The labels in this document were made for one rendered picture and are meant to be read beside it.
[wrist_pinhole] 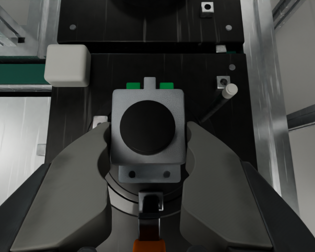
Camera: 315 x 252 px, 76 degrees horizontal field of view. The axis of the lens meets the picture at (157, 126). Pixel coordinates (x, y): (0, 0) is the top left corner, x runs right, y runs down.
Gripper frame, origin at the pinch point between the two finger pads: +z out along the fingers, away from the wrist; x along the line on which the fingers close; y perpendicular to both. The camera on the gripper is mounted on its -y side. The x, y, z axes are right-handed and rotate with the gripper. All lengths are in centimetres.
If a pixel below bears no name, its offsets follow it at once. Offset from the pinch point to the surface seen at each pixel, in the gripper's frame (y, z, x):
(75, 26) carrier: -4.5, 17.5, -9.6
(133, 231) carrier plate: 13.8, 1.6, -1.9
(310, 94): 6.7, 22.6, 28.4
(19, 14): -5.5, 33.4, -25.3
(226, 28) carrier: -4.3, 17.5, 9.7
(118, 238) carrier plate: 14.2, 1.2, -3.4
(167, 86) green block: -0.8, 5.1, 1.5
